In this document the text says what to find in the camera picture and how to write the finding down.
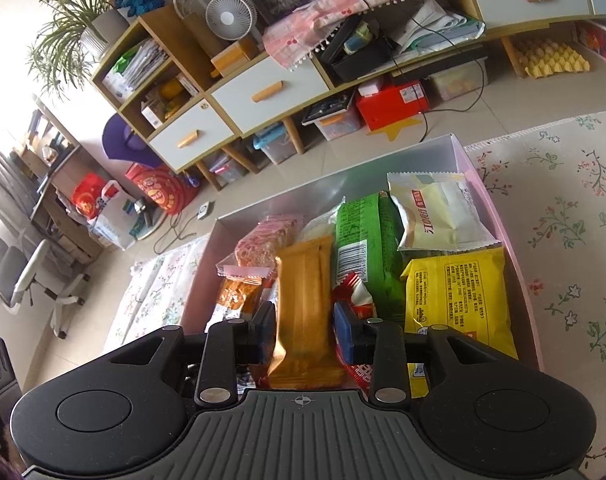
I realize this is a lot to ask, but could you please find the long orange snack bar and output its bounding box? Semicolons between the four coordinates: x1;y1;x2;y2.
267;236;345;390

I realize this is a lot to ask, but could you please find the grey office chair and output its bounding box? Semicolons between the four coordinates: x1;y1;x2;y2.
0;238;90;339

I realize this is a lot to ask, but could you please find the yellow egg tray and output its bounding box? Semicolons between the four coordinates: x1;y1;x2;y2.
501;37;591;79

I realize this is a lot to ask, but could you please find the red cardboard box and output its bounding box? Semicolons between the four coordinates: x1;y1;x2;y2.
356;81;430;131

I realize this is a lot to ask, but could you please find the white shopping bag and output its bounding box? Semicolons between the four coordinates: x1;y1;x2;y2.
89;180;146;250

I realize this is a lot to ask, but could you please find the floral tablecloth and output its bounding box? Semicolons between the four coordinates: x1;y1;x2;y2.
104;112;606;479

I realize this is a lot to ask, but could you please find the pink cardboard box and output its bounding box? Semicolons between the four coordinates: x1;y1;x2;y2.
181;136;543;370

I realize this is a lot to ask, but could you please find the white desk fan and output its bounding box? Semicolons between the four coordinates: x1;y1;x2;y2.
173;0;257;41

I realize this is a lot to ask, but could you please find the potted green plant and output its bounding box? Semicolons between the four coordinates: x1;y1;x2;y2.
28;0;113;96

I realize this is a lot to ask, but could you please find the small orange silver snack packet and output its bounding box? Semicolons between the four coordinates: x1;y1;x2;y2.
204;262;276;332

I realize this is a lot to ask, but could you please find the yellow snack packet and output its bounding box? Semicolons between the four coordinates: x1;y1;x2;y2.
401;245;520;400

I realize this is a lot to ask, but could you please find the pink rice cracker packet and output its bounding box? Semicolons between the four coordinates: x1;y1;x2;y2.
235;214;303;269

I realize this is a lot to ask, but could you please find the black storage box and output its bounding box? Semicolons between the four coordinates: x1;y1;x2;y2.
319;15;396;82

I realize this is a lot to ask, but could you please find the red snack packet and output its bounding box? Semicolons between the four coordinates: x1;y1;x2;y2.
331;271;377;394

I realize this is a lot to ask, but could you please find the cream white snack packet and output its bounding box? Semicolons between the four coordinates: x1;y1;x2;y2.
387;172;498;252

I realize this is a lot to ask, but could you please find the green snack packet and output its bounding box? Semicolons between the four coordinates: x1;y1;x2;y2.
335;191;405;326

